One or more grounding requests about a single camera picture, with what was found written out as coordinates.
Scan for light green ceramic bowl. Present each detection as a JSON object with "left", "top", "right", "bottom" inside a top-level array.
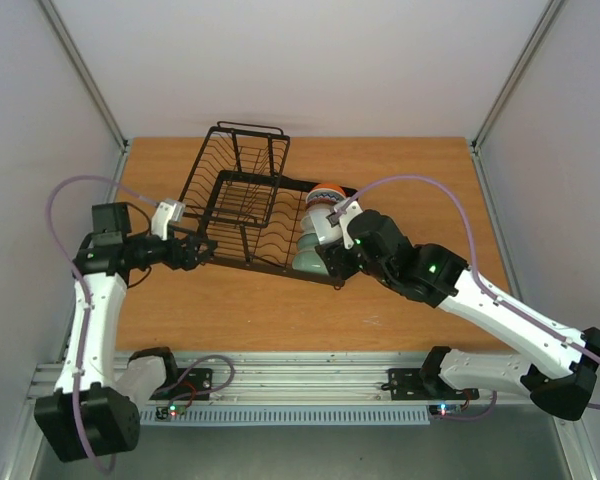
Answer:
[{"left": 297, "top": 232, "right": 320, "bottom": 253}]

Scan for plain white bowl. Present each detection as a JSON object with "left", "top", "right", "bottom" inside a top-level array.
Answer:
[{"left": 300, "top": 205, "right": 342, "bottom": 245}]

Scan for black wire dish rack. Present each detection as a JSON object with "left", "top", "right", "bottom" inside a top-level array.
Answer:
[{"left": 179, "top": 121, "right": 346, "bottom": 289}]

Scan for white bowl with orange outside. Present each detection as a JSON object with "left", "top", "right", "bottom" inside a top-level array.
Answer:
[{"left": 309, "top": 183, "right": 347, "bottom": 198}]

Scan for red patterned bowl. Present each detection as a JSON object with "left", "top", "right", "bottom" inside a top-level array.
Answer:
[{"left": 305, "top": 194, "right": 347, "bottom": 211}]

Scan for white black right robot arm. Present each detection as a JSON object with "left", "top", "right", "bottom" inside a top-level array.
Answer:
[{"left": 309, "top": 203, "right": 600, "bottom": 421}]

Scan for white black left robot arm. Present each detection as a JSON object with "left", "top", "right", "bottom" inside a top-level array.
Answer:
[{"left": 34, "top": 199, "right": 217, "bottom": 463}]

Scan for left green led board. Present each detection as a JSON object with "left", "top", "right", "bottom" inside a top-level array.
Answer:
[{"left": 154, "top": 405, "right": 187, "bottom": 421}]

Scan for green led board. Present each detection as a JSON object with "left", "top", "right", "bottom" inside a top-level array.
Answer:
[
  {"left": 429, "top": 403, "right": 466, "bottom": 417},
  {"left": 154, "top": 405, "right": 187, "bottom": 421}
]

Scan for right green led board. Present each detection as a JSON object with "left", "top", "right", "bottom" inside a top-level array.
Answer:
[{"left": 429, "top": 403, "right": 466, "bottom": 417}]

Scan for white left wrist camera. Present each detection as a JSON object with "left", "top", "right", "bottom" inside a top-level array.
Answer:
[{"left": 150, "top": 199, "right": 185, "bottom": 240}]

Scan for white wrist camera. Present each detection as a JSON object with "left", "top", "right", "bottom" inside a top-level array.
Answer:
[
  {"left": 327, "top": 198, "right": 363, "bottom": 250},
  {"left": 150, "top": 199, "right": 185, "bottom": 240}
]

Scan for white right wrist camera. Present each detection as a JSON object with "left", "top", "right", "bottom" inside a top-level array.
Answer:
[{"left": 327, "top": 198, "right": 363, "bottom": 250}]

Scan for aluminium front frame rails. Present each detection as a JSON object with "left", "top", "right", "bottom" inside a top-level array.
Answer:
[{"left": 26, "top": 349, "right": 576, "bottom": 406}]

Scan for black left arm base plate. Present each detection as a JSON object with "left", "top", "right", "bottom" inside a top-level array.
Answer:
[{"left": 150, "top": 368, "right": 213, "bottom": 401}]

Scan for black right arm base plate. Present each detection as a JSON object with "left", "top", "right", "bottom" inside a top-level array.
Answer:
[{"left": 380, "top": 368, "right": 480, "bottom": 401}]

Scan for grey slotted cable duct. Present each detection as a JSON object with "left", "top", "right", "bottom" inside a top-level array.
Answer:
[{"left": 140, "top": 405, "right": 430, "bottom": 427}]

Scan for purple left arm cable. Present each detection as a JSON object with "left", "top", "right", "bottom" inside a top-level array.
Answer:
[{"left": 46, "top": 175, "right": 159, "bottom": 475}]

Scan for aluminium left frame post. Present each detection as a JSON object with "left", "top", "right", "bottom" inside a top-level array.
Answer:
[{"left": 33, "top": 0, "right": 131, "bottom": 151}]

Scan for aluminium frame post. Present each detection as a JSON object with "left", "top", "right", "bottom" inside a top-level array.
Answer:
[
  {"left": 33, "top": 0, "right": 131, "bottom": 151},
  {"left": 470, "top": 0, "right": 569, "bottom": 151}
]

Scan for aluminium right frame post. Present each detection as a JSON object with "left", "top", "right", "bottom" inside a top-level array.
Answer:
[{"left": 470, "top": 0, "right": 569, "bottom": 151}]

